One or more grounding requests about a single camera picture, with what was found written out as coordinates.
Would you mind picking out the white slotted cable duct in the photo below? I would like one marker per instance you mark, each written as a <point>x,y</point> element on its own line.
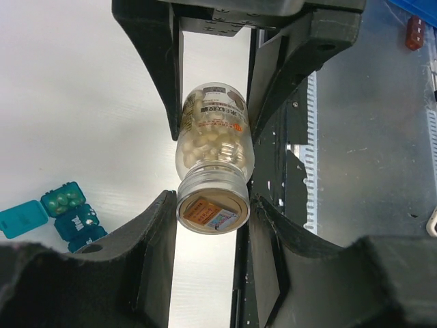
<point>309,155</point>

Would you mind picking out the clear pill bottle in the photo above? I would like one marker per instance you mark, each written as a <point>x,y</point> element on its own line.
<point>214,128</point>

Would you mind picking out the brown pill organizer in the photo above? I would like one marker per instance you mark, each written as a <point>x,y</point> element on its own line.
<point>415,33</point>

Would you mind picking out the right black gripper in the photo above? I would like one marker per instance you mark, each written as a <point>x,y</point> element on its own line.
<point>311,32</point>

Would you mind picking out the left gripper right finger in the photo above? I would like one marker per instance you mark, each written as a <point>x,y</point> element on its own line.
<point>302,280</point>

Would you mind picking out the clear bottle cap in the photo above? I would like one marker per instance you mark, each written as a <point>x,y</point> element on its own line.
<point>213,201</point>

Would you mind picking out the blue plastic bin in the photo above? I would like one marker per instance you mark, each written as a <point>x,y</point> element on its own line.
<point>425,9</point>

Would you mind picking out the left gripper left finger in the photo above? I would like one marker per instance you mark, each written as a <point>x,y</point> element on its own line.
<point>121,280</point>

